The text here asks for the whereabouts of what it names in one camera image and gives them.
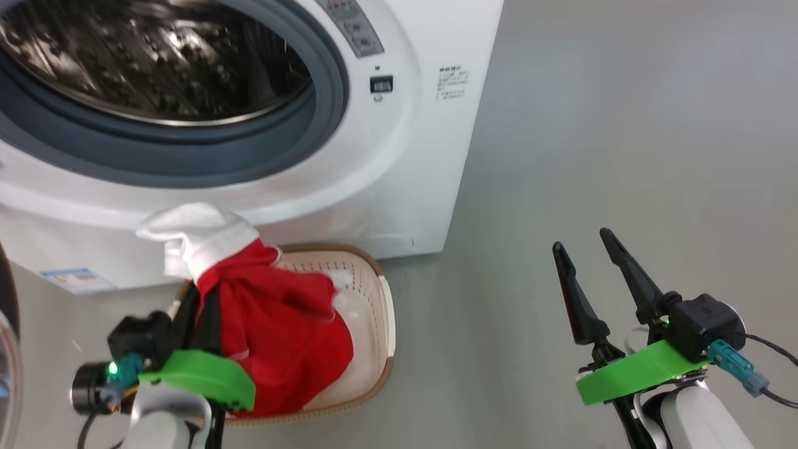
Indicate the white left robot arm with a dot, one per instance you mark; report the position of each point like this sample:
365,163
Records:
162,424

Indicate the black cylinder with green light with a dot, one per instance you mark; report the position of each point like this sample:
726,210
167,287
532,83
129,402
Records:
90,390

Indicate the cream basket with brown rim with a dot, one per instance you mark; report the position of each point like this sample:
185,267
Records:
368,293

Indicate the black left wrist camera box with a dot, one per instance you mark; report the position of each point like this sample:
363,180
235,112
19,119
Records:
143,337

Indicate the red and white garment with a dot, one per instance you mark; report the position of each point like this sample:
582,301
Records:
280,337

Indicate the black text notice sticker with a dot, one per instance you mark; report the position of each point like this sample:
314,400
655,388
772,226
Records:
452,83

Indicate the grey washing machine door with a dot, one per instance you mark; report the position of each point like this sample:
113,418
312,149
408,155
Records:
7,374

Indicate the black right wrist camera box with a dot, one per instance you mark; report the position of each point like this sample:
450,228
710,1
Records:
698,324

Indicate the white front-load washing machine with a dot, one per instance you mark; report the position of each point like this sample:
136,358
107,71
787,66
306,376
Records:
405,156

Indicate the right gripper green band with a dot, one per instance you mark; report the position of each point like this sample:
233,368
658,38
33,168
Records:
636,374

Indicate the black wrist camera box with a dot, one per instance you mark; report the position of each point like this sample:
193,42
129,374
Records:
698,324
143,337

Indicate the blue energy label sticker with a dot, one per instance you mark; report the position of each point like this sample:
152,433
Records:
75,279

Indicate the grey instruction label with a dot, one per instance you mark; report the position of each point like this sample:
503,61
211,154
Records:
352,25

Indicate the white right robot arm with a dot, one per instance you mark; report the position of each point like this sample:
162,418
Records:
698,418

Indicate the round white filter cover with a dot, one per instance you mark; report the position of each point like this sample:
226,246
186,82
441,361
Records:
393,241

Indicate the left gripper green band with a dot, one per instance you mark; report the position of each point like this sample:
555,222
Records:
199,377

